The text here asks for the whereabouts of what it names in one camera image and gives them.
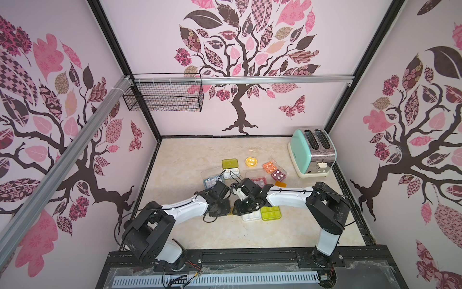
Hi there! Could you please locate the lime green square pillbox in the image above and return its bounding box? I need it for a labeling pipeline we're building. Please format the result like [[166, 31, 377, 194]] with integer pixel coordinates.
[[261, 207, 282, 222]]

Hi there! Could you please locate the lime green open pillbox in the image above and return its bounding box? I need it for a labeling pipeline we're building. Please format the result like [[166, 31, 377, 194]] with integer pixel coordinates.
[[221, 158, 240, 179]]

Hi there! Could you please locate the pink rectangular pillbox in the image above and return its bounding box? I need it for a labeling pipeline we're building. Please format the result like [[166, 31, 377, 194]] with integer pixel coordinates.
[[245, 169, 268, 188]]

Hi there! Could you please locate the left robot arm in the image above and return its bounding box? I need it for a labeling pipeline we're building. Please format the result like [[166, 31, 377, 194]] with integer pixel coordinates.
[[122, 181, 231, 270]]

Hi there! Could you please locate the left aluminium rail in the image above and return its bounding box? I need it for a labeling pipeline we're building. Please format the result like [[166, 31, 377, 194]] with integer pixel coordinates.
[[1, 76, 132, 267]]

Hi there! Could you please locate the white square pillbox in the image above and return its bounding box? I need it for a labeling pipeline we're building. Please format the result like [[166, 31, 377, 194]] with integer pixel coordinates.
[[241, 211, 262, 222]]

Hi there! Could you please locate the mint green toaster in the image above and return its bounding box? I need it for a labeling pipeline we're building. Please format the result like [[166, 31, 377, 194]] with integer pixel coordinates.
[[288, 127, 337, 178]]

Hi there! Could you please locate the teal rectangular pillbox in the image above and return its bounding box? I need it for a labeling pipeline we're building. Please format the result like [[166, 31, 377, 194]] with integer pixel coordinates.
[[201, 167, 224, 189]]

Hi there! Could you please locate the black wire basket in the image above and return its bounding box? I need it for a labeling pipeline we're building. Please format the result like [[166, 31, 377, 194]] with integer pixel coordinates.
[[123, 72, 205, 112]]

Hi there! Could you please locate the orange small pillbox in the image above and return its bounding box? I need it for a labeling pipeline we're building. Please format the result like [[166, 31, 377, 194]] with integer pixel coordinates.
[[262, 161, 278, 174]]

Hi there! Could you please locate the white cable duct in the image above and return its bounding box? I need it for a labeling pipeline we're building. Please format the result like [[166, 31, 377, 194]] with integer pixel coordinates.
[[110, 272, 320, 289]]

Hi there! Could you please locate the aluminium rail bar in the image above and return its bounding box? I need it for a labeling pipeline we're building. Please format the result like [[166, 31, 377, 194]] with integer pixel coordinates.
[[128, 75, 354, 85]]

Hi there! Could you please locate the yellow round pillbox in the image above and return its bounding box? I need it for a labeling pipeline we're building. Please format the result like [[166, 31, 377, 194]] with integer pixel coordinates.
[[245, 157, 258, 167]]

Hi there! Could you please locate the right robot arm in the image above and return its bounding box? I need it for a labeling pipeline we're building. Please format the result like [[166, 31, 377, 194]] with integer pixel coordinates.
[[230, 178, 351, 259]]

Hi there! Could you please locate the yellow small pillbox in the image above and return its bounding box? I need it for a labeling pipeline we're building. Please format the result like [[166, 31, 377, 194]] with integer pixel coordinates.
[[275, 181, 287, 188]]

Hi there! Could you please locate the magenta small pillbox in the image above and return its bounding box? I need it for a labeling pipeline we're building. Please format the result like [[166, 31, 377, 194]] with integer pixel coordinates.
[[271, 169, 287, 182]]

